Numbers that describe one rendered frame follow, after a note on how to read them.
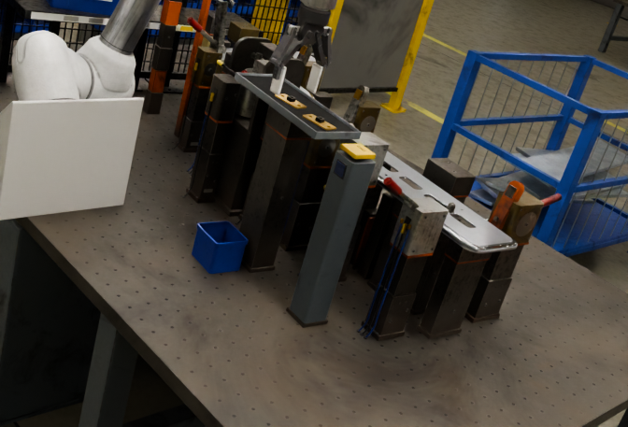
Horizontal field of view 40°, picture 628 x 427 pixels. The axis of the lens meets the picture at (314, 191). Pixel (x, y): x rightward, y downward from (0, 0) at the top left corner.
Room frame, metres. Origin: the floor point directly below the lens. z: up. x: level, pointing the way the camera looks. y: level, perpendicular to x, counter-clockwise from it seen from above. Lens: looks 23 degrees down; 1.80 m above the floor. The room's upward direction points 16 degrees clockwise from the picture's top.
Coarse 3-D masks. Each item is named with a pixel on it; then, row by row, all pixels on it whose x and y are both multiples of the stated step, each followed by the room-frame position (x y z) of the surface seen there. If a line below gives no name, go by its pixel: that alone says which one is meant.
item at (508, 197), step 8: (512, 184) 2.07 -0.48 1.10; (520, 184) 2.06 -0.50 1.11; (504, 192) 2.07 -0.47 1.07; (512, 192) 2.05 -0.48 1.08; (520, 192) 2.05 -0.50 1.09; (504, 200) 2.06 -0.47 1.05; (512, 200) 2.05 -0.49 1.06; (496, 208) 2.06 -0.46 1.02; (504, 208) 2.05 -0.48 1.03; (496, 216) 2.05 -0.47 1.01; (504, 216) 2.04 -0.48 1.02; (496, 224) 2.04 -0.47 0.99
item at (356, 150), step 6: (342, 144) 1.82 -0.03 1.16; (348, 144) 1.83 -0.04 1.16; (354, 144) 1.84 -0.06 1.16; (360, 144) 1.85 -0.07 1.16; (348, 150) 1.80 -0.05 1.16; (354, 150) 1.80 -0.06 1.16; (360, 150) 1.81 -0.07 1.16; (366, 150) 1.82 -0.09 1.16; (354, 156) 1.78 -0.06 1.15; (360, 156) 1.79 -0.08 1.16; (366, 156) 1.80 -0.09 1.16; (372, 156) 1.81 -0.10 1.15
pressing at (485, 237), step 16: (384, 160) 2.24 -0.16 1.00; (400, 160) 2.29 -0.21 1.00; (384, 176) 2.12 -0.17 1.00; (400, 176) 2.16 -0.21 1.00; (416, 176) 2.19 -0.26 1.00; (416, 192) 2.07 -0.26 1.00; (432, 192) 2.10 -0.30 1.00; (448, 192) 2.15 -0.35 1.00; (464, 208) 2.06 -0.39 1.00; (448, 224) 1.93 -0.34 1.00; (480, 224) 1.99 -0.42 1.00; (464, 240) 1.85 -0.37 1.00; (480, 240) 1.89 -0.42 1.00; (496, 240) 1.92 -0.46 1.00; (512, 240) 1.95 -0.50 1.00
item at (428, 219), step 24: (408, 216) 1.83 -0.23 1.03; (432, 216) 1.83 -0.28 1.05; (408, 240) 1.81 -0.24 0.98; (432, 240) 1.85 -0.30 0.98; (408, 264) 1.82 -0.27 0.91; (384, 288) 1.84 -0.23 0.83; (408, 288) 1.84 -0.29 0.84; (384, 312) 1.82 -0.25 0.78; (408, 312) 1.86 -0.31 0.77; (384, 336) 1.82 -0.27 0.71
